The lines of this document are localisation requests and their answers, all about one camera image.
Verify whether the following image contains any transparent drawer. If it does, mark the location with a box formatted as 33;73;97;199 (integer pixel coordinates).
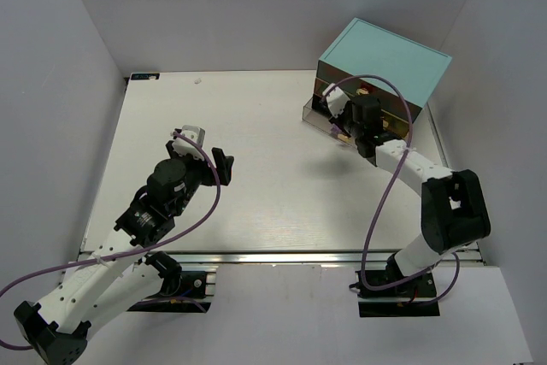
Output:
302;97;355;147

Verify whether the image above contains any light purple lego brick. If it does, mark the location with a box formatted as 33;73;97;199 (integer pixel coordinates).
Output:
330;125;344;136

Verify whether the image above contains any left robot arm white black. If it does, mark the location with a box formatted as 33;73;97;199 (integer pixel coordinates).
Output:
14;138;234;364

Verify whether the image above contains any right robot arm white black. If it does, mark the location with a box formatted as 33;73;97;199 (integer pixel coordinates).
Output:
326;90;491;286

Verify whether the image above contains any teal drawer cabinet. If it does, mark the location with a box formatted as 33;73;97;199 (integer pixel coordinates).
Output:
314;18;452;124

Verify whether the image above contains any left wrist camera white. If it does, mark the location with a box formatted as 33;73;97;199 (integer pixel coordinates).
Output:
172;125;205;161

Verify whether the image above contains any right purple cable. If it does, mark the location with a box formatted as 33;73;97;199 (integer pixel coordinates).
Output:
321;74;462;309

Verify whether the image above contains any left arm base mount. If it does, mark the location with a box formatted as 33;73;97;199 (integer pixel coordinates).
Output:
128;252;212;314

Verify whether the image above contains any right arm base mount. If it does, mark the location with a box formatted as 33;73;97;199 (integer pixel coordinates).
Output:
349;271;440;318

